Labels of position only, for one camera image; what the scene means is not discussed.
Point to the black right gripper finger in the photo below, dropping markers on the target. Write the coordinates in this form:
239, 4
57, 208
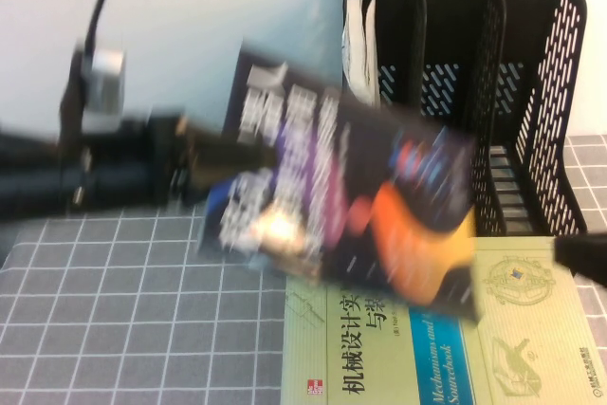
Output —
585, 255

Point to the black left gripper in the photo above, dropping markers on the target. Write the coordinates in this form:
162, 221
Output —
182, 163

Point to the dark glossy robotics book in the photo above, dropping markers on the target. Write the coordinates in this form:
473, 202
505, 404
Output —
360, 177

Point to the black perforated book stand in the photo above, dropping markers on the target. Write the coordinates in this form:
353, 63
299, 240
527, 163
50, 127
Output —
545, 115

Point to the white-spine car book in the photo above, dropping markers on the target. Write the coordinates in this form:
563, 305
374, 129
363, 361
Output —
360, 49

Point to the pale green mechanisms book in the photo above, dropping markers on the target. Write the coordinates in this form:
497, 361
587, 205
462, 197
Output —
427, 353

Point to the gray grid tablecloth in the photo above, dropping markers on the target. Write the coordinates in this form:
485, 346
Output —
118, 305

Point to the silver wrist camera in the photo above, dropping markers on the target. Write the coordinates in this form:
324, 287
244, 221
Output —
106, 78

